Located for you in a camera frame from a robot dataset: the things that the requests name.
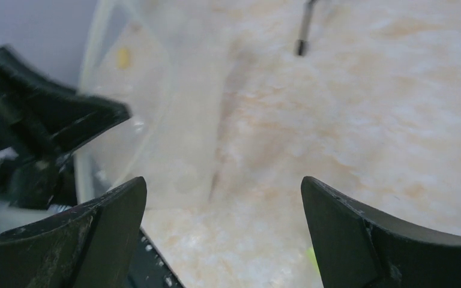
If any clear zip top bag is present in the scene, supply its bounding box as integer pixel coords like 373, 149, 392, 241
75, 1, 232, 209

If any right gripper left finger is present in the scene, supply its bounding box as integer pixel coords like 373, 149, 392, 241
0, 177, 147, 287

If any black microphone tripod stand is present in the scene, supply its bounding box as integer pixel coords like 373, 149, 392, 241
295, 0, 318, 56

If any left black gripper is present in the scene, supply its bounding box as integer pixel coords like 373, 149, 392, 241
0, 46, 130, 209

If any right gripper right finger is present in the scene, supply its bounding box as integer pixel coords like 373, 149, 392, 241
301, 176, 461, 287

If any yellow block near left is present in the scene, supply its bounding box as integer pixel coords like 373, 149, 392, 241
116, 47, 131, 70

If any lime green toy brick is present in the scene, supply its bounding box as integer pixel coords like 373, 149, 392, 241
306, 247, 320, 275

